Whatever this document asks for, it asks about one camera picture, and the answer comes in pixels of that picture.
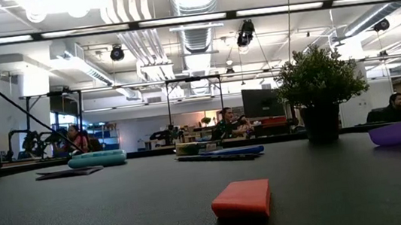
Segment blue handled scissors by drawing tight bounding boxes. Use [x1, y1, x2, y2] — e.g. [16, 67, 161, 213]
[200, 144, 266, 162]

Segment red rectangular eraser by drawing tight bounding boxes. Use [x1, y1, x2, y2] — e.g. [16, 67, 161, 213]
[208, 178, 275, 225]

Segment dark notebook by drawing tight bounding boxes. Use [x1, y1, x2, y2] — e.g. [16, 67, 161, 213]
[35, 164, 105, 182]

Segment person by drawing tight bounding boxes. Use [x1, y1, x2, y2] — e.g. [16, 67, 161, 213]
[207, 104, 256, 142]
[363, 91, 401, 126]
[52, 123, 91, 157]

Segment yellow green crayon box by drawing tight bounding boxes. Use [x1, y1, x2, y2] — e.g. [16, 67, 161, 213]
[174, 137, 225, 159]

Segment black monitor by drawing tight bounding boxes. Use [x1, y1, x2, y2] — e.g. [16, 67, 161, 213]
[240, 84, 287, 121]

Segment red box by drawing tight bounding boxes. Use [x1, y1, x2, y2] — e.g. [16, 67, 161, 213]
[260, 115, 288, 127]

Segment blue storage shelf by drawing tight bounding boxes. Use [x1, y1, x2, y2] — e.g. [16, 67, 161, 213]
[88, 121, 121, 153]

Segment black overhead light bar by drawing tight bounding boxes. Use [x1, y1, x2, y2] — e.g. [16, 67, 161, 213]
[0, 0, 401, 47]

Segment teal calculator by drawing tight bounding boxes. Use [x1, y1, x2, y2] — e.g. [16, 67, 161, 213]
[66, 147, 129, 172]

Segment potted green artificial plant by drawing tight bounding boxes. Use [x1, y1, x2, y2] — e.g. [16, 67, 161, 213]
[271, 39, 375, 147]

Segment black metal rig frame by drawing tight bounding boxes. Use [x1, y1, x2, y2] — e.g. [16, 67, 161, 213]
[163, 73, 227, 132]
[18, 87, 90, 162]

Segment black aluminium table frame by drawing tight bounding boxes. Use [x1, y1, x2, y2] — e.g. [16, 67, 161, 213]
[0, 119, 401, 180]

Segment thin black taut cable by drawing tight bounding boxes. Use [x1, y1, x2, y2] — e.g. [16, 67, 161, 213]
[0, 41, 85, 163]

